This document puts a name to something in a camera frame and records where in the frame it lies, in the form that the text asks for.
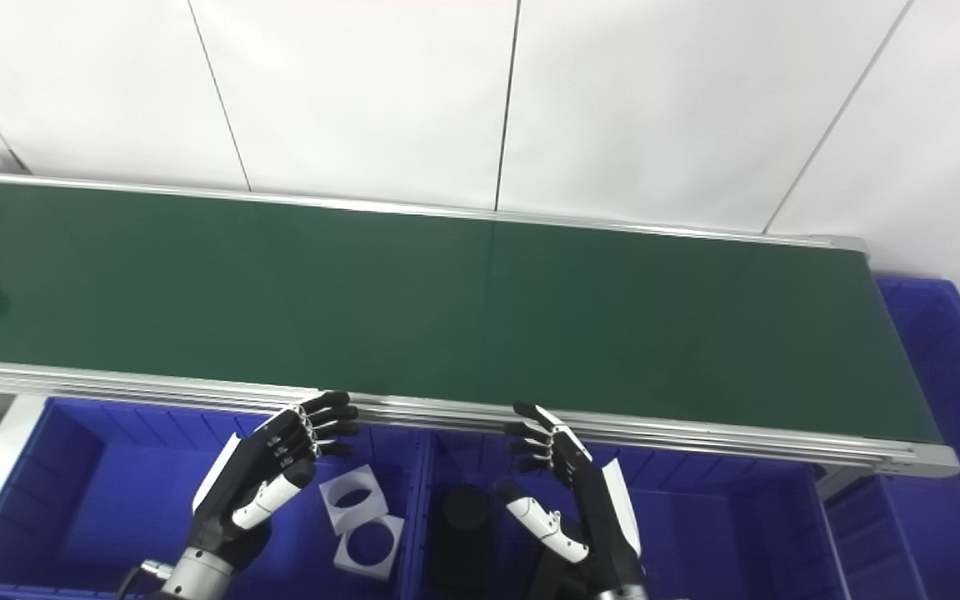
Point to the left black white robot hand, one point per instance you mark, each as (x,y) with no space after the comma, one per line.
(238,492)

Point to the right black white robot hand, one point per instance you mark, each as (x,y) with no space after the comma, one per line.
(605,517)

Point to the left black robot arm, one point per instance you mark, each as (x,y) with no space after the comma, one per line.
(197,575)

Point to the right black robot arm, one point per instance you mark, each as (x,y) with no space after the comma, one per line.
(623,595)

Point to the white square part with hole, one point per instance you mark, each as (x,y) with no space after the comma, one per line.
(351,560)
(337,510)

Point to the blue bin holding black parts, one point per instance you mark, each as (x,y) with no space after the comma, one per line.
(722,533)

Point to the blue bin holding white parts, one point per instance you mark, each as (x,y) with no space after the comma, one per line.
(113,500)

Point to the green conveyor belt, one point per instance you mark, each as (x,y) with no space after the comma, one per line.
(447,300)

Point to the empty blue plastic bin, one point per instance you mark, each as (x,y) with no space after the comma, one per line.
(947,500)

